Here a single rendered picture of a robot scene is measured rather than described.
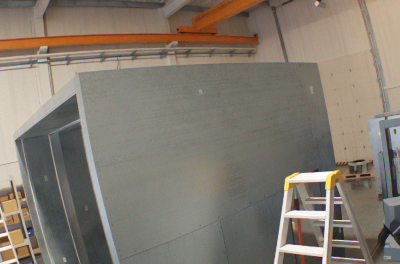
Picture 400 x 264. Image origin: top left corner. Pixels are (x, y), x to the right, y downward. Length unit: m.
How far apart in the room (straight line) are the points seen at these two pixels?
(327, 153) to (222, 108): 1.54
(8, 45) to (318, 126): 8.95
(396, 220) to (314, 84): 1.62
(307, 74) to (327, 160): 0.93
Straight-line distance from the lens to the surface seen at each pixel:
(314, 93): 3.50
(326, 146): 3.57
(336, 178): 2.13
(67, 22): 11.64
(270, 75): 2.93
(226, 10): 12.35
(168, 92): 2.17
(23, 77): 10.68
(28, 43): 10.55
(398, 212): 3.33
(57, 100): 2.43
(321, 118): 3.55
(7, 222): 9.87
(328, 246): 2.10
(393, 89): 13.10
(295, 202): 3.14
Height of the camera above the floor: 2.77
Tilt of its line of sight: 1 degrees down
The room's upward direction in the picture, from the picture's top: 11 degrees counter-clockwise
